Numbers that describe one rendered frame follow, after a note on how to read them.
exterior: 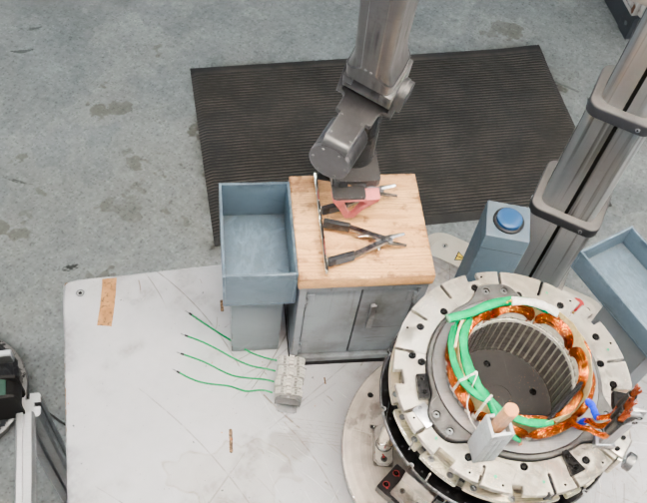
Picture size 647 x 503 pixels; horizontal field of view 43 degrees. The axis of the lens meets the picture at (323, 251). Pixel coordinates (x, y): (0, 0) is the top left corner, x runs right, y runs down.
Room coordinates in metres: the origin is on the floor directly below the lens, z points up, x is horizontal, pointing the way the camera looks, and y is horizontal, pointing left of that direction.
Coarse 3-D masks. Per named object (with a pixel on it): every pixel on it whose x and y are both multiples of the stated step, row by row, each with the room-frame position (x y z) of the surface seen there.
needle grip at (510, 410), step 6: (504, 408) 0.39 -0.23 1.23; (510, 408) 0.39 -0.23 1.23; (516, 408) 0.39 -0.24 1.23; (498, 414) 0.39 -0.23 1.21; (504, 414) 0.38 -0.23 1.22; (510, 414) 0.38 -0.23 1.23; (516, 414) 0.39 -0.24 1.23; (492, 420) 0.39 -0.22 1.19; (498, 420) 0.39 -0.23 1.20; (504, 420) 0.38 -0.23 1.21; (510, 420) 0.38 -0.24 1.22; (492, 426) 0.39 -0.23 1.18; (498, 426) 0.38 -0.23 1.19; (504, 426) 0.38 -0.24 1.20; (498, 432) 0.38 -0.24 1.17
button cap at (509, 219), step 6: (504, 210) 0.82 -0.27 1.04; (510, 210) 0.82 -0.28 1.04; (498, 216) 0.80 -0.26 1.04; (504, 216) 0.80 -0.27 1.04; (510, 216) 0.80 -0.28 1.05; (516, 216) 0.81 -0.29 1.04; (498, 222) 0.79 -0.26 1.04; (504, 222) 0.79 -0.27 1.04; (510, 222) 0.79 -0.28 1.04; (516, 222) 0.80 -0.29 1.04; (504, 228) 0.78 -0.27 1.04; (510, 228) 0.78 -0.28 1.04; (516, 228) 0.79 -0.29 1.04
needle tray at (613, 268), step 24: (624, 240) 0.81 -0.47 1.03; (576, 264) 0.74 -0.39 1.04; (600, 264) 0.76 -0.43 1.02; (624, 264) 0.76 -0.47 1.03; (600, 288) 0.70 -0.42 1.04; (624, 288) 0.72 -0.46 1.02; (600, 312) 0.69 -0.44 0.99; (624, 312) 0.66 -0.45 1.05; (624, 336) 0.65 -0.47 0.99; (624, 360) 0.63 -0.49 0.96
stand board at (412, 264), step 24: (312, 192) 0.77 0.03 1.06; (384, 192) 0.79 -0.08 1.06; (408, 192) 0.80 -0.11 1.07; (312, 216) 0.72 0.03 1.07; (336, 216) 0.73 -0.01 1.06; (360, 216) 0.74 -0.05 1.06; (384, 216) 0.75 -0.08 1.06; (408, 216) 0.76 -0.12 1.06; (312, 240) 0.68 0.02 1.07; (336, 240) 0.69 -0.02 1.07; (360, 240) 0.70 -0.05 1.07; (408, 240) 0.71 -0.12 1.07; (312, 264) 0.64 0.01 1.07; (360, 264) 0.65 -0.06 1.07; (384, 264) 0.66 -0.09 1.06; (408, 264) 0.67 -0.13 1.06; (432, 264) 0.67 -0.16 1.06
